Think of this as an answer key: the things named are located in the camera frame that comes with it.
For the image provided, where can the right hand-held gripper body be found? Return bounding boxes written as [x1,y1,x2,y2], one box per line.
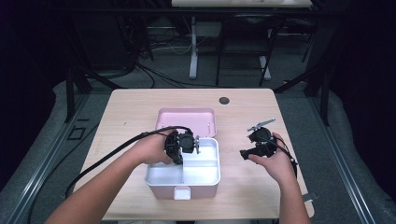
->
[247,118,278,157]

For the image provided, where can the black floor cables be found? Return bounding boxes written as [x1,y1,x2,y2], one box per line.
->
[134,60,219,91]

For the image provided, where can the person's right hand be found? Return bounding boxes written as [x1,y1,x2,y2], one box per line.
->
[247,132,297,185]

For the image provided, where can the white floor cable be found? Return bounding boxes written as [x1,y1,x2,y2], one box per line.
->
[151,36,194,56]

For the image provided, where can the black metal frame post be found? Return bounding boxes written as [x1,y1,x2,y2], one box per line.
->
[319,70,332,127]
[64,66,77,123]

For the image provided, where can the black metal chair frame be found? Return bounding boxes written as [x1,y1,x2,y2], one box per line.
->
[215,13,283,87]

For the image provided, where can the white desk with white legs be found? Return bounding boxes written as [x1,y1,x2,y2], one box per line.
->
[171,0,313,80]

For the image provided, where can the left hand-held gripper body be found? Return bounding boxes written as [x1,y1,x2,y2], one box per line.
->
[164,129,201,158]

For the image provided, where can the person's left hand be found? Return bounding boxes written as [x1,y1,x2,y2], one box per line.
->
[130,130,176,166]

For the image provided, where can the left hand-held gripper black cable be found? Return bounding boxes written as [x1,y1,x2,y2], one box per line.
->
[64,125,194,199]

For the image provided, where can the pink and white storage box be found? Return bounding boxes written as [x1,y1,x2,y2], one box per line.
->
[145,107,221,201]

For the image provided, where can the right hand-held gripper black cable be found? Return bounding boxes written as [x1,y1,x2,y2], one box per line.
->
[263,135,299,181]

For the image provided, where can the white divided tray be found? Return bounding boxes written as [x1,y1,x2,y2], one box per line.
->
[145,137,221,188]

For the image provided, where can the hand-held gripper black cable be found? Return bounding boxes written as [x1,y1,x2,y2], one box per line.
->
[64,125,194,199]
[263,135,299,181]

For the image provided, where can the small metal table bracket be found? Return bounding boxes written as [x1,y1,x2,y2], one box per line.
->
[303,191,319,203]

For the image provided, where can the long metal floor rail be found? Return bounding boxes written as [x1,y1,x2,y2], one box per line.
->
[4,92,92,224]
[309,96,376,224]

